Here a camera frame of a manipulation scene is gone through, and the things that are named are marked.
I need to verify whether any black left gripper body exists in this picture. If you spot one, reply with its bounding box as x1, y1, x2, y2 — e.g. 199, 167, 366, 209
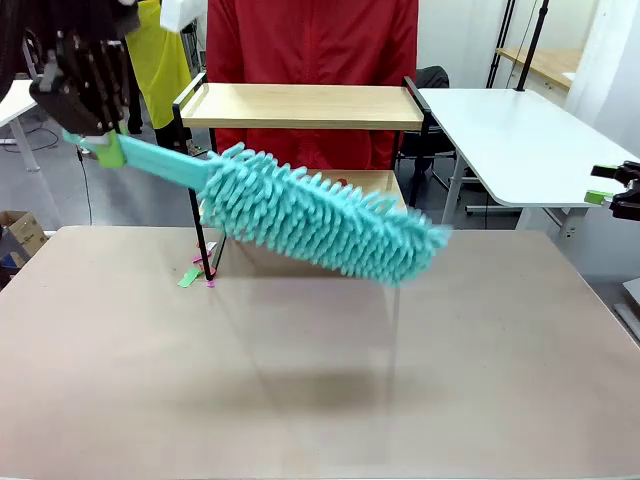
54, 0, 141, 45

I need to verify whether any teal microfibre duster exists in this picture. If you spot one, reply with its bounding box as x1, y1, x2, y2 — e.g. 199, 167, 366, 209
62, 127, 452, 290

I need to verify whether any two-tier wood metal shelf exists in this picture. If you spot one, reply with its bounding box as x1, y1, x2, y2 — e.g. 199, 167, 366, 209
172, 72, 432, 284

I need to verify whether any small white table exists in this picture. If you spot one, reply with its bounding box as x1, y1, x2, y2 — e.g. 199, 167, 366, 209
0, 79, 42, 174

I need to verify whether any person in yellow apron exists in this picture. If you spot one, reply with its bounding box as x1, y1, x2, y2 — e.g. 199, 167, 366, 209
124, 0, 195, 151

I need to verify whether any large white table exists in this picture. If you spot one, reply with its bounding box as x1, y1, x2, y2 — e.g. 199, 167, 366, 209
417, 87, 640, 246

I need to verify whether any wooden desk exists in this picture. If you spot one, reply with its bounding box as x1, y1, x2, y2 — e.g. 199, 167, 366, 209
494, 47, 584, 91

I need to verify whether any black pole stand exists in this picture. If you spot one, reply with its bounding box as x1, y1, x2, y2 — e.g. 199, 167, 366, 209
516, 0, 551, 92

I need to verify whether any black tripod stand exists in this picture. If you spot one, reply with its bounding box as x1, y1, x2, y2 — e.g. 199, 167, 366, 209
487, 0, 517, 89

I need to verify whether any person in red jacket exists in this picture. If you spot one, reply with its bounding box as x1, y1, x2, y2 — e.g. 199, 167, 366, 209
205, 0, 419, 174

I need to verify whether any black chair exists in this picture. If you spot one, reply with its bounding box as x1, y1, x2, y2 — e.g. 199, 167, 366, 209
399, 65, 459, 201

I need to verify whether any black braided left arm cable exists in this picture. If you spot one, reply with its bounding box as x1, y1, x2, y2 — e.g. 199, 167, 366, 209
0, 0, 29, 101

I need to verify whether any grey aluminium frame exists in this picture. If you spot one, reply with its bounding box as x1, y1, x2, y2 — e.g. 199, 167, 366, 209
613, 278, 640, 346

